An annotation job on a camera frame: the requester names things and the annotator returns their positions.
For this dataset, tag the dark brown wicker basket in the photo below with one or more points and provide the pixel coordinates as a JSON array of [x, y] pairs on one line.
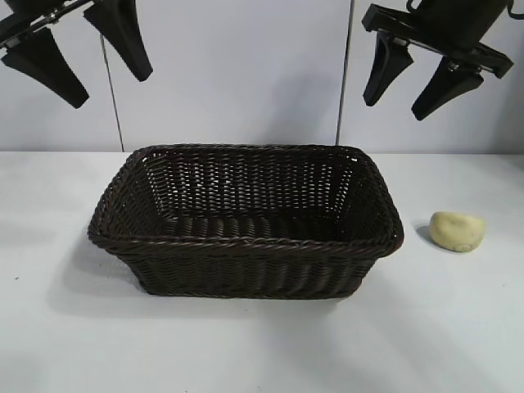
[[245, 270]]

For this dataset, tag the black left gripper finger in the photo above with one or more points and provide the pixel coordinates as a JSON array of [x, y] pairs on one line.
[[45, 69], [118, 37]]

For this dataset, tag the yellow potato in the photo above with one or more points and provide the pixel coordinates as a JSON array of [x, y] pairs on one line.
[[456, 231]]

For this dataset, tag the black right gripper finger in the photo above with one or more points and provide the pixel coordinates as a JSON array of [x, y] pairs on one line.
[[385, 73], [442, 90]]

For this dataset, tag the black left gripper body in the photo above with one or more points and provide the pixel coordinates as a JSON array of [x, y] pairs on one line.
[[28, 22]]

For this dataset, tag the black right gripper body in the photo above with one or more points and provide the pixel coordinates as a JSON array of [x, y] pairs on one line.
[[450, 24]]

